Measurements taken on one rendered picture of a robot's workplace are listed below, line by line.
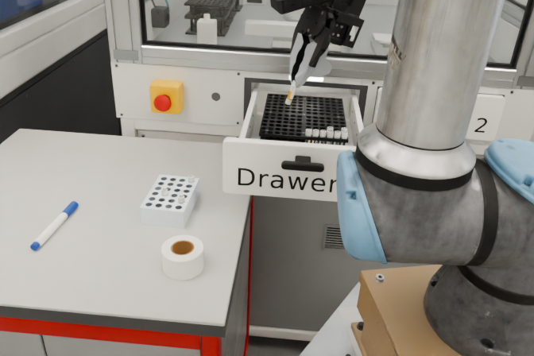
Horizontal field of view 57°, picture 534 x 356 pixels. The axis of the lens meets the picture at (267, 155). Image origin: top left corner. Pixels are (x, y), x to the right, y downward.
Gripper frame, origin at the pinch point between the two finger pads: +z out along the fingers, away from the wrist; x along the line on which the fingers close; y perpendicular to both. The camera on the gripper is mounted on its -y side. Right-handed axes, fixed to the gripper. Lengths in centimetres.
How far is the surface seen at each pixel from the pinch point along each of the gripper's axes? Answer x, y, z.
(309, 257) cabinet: 15, 39, 55
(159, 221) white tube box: -0.5, -17.6, 31.8
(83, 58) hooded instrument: 116, -11, 41
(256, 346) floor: 20, 39, 96
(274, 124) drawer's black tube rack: 6.3, 4.1, 12.0
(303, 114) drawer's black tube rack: 8.5, 11.8, 9.8
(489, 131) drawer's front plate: -5, 55, 1
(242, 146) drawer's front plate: -3.6, -7.9, 13.1
